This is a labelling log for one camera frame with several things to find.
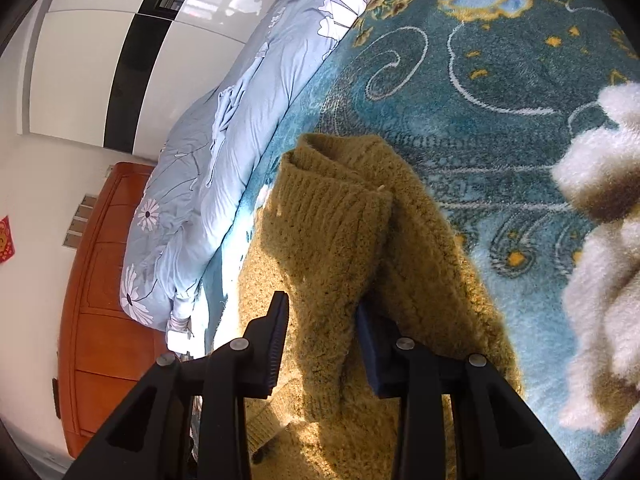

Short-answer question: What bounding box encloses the light blue floral duvet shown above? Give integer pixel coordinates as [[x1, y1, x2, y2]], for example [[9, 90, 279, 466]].
[[119, 0, 374, 356]]

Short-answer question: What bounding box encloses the red paper wall decoration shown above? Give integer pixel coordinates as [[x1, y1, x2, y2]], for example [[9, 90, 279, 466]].
[[0, 216, 15, 263]]

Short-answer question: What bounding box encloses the mustard yellow knit sweater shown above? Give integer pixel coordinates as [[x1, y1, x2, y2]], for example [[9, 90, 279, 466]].
[[239, 133, 522, 479]]

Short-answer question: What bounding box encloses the grey wall switch panel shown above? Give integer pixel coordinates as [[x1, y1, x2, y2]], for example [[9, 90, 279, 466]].
[[63, 195, 98, 249]]

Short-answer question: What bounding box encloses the white black striped wardrobe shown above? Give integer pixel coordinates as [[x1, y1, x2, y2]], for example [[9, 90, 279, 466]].
[[20, 0, 274, 160]]

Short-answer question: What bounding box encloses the orange wooden headboard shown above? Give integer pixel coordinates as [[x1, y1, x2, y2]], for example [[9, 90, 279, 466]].
[[56, 162, 166, 457]]

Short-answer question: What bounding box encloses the teal floral plush blanket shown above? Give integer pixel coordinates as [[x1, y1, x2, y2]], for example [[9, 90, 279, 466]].
[[204, 0, 639, 479]]

